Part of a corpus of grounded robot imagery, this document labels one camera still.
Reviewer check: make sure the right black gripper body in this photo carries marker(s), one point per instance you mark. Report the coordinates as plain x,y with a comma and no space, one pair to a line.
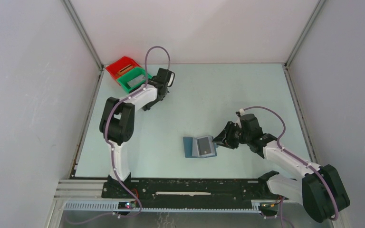
240,136

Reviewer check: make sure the blue card holder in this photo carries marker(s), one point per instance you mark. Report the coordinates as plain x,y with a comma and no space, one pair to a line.
191,147

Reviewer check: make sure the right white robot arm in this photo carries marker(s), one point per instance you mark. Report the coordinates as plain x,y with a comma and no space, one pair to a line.
319,189

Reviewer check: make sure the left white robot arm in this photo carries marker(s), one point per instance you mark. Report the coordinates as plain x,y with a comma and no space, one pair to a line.
118,118

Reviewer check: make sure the grey credit card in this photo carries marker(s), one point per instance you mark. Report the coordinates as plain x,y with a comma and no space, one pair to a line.
204,146

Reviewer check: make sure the white card in green bin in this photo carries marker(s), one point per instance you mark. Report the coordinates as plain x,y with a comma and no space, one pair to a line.
137,81

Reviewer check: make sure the orange card in red bin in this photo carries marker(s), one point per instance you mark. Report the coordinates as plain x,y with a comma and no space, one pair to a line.
125,70

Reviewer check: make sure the green plastic bin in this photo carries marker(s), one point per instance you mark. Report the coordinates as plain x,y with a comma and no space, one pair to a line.
122,81

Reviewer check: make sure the red plastic bin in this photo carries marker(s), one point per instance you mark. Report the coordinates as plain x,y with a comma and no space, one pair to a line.
119,64

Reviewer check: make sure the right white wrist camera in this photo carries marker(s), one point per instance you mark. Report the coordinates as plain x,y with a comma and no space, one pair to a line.
240,113

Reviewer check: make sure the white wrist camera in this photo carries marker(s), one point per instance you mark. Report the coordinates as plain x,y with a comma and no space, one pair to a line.
240,113
171,79

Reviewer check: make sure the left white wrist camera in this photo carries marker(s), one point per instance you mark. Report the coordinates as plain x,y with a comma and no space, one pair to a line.
171,79

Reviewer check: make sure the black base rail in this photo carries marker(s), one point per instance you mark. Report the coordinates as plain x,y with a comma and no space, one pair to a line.
167,195

